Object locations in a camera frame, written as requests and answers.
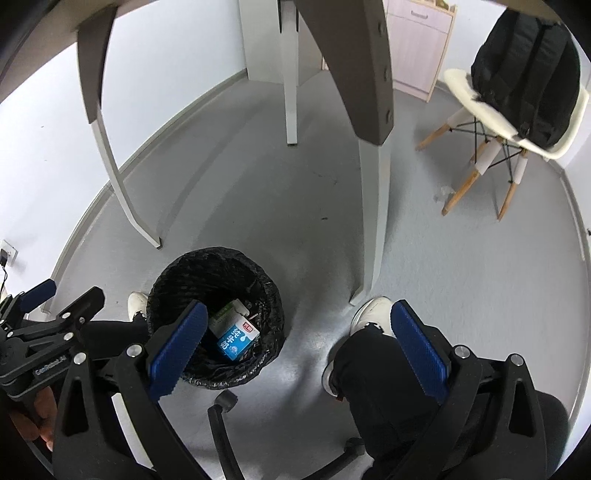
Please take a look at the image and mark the person's right leg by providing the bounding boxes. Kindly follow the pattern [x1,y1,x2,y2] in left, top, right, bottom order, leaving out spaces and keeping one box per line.
[329,327,570,480]

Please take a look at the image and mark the pale pink cabinet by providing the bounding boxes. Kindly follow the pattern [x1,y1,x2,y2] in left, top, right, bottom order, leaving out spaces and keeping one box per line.
[385,0,458,102]

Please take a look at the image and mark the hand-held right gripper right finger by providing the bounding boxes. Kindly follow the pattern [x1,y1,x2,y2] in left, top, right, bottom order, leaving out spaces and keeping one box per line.
[390,299,549,480]

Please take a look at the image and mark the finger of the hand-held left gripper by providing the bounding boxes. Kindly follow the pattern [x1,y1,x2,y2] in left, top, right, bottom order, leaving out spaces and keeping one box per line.
[7,286,106,345]
[0,279,57,331]

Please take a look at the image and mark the black backpack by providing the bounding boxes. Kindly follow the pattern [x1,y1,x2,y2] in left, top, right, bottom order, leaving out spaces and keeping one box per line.
[471,8,583,147]

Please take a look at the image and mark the black-lined waste bin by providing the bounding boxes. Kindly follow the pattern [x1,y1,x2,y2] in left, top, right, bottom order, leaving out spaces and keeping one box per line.
[146,247,286,391]

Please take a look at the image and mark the blue and white milk carton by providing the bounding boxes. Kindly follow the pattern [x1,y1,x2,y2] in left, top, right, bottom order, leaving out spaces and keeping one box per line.
[208,316,260,361]

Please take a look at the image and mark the person's right white shoe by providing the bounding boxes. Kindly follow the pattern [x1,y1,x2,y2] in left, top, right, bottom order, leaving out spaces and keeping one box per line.
[349,296,398,337]

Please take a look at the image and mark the white chair with wooden legs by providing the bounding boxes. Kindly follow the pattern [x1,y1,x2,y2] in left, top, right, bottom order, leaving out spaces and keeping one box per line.
[416,68,590,221]

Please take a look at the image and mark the black charger with cable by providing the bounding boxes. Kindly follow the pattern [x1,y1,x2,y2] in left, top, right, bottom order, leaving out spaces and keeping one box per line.
[0,249,11,301]

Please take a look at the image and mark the wooden table with white legs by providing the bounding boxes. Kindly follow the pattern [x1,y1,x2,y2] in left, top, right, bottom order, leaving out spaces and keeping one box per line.
[0,0,573,308]

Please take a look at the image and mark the person's left hand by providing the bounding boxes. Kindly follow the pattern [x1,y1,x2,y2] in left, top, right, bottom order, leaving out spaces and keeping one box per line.
[9,385,59,451]

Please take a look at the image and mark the green and white carton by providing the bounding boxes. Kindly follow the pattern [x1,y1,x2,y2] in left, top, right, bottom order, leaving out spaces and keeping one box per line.
[209,299,250,330]

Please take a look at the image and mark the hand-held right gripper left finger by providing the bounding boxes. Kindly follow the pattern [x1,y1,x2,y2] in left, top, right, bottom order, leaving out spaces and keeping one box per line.
[51,300,211,480]

